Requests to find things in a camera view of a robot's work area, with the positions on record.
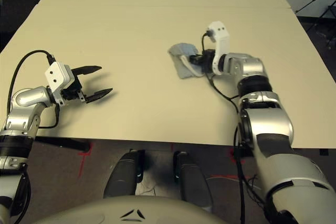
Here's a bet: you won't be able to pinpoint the white floor cable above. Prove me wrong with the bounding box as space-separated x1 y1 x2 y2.
206 176 239 183

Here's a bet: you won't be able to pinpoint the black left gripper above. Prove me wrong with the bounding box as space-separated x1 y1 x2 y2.
60 65 114 103

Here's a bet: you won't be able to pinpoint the black floor cable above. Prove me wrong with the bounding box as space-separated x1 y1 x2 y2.
245 174 267 209

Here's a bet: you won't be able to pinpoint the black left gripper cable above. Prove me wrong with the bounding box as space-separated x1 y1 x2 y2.
38 103 60 130

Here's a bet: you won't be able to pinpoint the black left camera cable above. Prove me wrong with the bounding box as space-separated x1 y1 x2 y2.
6 49 56 116

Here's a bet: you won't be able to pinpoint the grey robot torso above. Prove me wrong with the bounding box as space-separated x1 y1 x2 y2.
33 196 216 224

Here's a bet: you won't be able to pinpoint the grey robot left leg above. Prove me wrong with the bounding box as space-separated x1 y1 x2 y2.
103 149 146 200

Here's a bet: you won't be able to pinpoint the grey-blue rag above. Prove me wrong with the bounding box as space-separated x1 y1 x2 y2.
167 42 208 80

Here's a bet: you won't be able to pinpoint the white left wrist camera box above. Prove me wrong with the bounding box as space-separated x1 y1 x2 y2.
44 61 76 105

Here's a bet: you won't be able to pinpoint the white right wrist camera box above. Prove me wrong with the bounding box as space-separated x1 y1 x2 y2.
206 20 229 76

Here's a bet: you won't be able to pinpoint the grey robot right leg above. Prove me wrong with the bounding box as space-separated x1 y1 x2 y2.
173 151 213 213

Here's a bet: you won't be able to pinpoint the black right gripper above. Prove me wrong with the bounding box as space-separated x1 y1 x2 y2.
188 48 216 74

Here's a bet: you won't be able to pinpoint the black foam floor mat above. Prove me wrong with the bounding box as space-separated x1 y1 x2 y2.
0 0 43 51

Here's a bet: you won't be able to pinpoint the black camera cable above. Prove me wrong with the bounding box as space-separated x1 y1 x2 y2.
6 49 56 116
201 31 245 224

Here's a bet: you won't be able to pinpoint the black right camera cable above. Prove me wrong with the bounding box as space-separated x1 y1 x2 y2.
201 31 245 224

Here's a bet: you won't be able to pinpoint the grey robot leg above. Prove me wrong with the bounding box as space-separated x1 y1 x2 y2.
173 151 213 213
103 149 146 200

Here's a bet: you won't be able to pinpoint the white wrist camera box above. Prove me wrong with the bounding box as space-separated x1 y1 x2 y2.
206 20 229 76
44 61 76 105

